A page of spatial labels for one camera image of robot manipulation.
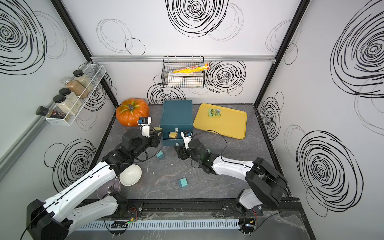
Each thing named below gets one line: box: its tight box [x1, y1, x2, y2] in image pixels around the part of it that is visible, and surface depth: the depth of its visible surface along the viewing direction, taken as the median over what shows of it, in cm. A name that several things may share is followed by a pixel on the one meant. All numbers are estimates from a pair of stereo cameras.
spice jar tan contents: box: [73, 69, 94, 92], surface depth 77 cm
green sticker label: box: [208, 108, 222, 118], surface depth 118 cm
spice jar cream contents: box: [52, 94, 79, 116], surface depth 67 cm
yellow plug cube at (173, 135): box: [168, 132, 178, 139], surface depth 92 cm
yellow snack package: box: [167, 62, 211, 74], surface depth 88 cm
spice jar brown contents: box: [63, 77, 90, 99], surface depth 74 cm
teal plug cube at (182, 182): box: [178, 177, 188, 188], surface depth 82 cm
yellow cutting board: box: [193, 103, 248, 140], surface depth 117 cm
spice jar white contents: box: [59, 87, 83, 106], surface depth 69 cm
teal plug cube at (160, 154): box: [156, 150, 165, 159], surface depth 92 cm
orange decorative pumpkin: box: [116, 98, 150, 127], surface depth 102 cm
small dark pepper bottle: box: [35, 106, 53, 118], surface depth 61 cm
